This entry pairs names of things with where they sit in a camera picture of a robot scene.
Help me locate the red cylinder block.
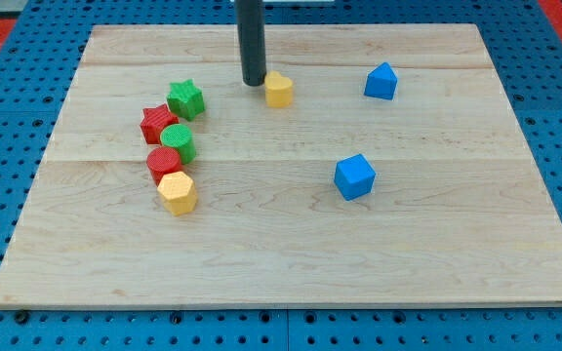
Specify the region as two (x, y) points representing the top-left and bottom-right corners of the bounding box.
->
(146, 146), (182, 185)

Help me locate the green star block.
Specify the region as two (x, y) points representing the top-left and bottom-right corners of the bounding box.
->
(166, 79), (205, 121)

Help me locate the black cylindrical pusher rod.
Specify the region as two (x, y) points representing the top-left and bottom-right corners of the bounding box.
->
(234, 0), (266, 87)

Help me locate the yellow hexagon block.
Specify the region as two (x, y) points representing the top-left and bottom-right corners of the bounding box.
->
(157, 172), (198, 216)

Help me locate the yellow heart block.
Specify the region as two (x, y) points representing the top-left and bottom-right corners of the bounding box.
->
(264, 70), (294, 108)

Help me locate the blue cube block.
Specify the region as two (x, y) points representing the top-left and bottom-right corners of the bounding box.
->
(334, 154), (376, 201)

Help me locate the green cylinder block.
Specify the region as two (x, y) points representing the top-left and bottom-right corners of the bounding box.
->
(160, 124), (197, 164)

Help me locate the red star block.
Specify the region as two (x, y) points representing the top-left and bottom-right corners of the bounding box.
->
(140, 103), (180, 144)

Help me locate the blue triangular prism block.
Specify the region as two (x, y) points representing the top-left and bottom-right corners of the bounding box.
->
(364, 62), (398, 100)

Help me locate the light wooden board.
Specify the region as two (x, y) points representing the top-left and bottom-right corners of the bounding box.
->
(0, 24), (562, 310)

